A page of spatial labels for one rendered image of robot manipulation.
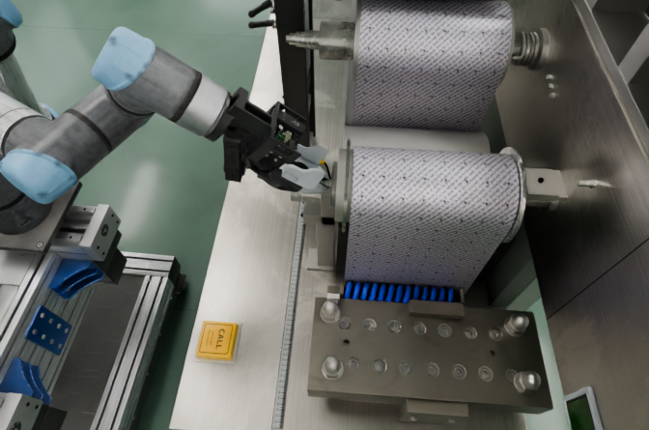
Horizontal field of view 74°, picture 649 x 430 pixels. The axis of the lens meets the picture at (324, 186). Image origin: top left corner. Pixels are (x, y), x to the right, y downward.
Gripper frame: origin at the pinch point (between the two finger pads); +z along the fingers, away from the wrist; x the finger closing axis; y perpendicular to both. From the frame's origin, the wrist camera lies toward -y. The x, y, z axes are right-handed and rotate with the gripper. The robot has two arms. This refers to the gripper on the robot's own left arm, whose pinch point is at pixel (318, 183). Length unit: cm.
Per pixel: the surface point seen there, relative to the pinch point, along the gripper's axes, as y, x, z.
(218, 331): -36.1, -16.1, 5.5
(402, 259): 1.8, -7.5, 18.0
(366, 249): -0.2, -7.5, 11.4
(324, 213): -5.9, -0.3, 6.4
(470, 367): 2.3, -21.7, 34.2
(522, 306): -10, 6, 83
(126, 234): -157, 52, 6
